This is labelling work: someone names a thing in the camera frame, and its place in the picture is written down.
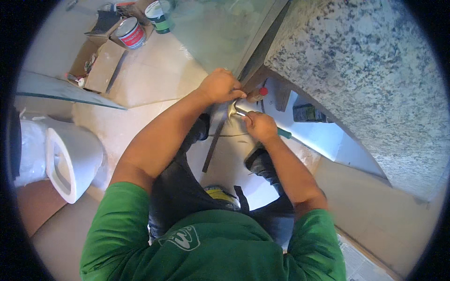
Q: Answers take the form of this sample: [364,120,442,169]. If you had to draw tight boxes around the person's legs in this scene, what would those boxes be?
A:
[148,113,296,254]

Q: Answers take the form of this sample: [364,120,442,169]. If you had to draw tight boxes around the person's left hand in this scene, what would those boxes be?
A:
[198,67,248,105]

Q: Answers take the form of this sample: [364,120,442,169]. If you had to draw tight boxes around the open cardboard box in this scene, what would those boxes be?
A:
[68,33,128,94]

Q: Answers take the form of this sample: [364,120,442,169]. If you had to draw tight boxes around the dark sandpaper sheet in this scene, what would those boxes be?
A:
[84,11,122,36]

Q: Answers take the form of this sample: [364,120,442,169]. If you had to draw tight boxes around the dark flat strip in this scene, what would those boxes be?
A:
[202,119,225,173]

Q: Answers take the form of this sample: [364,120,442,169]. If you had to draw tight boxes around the glass sheet with green edge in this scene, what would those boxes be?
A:
[16,70,128,111]

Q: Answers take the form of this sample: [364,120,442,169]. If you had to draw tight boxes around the speckled granite countertop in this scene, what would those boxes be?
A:
[264,0,450,202]

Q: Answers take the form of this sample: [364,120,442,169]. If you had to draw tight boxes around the paint can with red label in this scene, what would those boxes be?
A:
[115,17,147,50]

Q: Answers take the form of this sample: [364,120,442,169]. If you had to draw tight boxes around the person's body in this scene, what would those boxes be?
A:
[80,160,347,281]

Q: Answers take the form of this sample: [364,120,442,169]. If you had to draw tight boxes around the metal door frame profile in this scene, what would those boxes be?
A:
[234,0,293,92]

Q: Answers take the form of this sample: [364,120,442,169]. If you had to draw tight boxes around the large glass panel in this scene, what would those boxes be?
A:
[168,0,279,75]

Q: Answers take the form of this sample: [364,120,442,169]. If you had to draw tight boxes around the white toilet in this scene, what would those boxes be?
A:
[14,118,105,204]

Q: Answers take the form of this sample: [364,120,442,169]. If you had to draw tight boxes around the brown wooden block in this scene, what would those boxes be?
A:
[274,86,293,112]

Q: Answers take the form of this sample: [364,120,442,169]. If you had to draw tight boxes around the newspaper sheet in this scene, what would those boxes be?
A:
[337,235,395,281]

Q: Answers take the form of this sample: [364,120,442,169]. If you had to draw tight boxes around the white cabinet panel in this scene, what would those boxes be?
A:
[262,78,388,178]

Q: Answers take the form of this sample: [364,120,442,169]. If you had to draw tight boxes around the white and green bucket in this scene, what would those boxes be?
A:
[144,0,173,35]

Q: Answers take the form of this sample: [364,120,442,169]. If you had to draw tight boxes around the brown bottle with red cap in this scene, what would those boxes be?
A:
[246,87,269,104]

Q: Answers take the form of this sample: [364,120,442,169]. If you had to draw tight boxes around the yellow and black tape measure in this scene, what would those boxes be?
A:
[205,185,241,208]

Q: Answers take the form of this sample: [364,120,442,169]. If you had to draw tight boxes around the dark green can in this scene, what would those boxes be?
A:
[292,103,334,124]

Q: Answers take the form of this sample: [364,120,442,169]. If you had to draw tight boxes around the person's right hand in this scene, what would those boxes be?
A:
[241,111,279,142]

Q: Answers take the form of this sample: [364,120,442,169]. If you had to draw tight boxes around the green-handled steel hammer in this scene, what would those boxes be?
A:
[227,99,293,140]

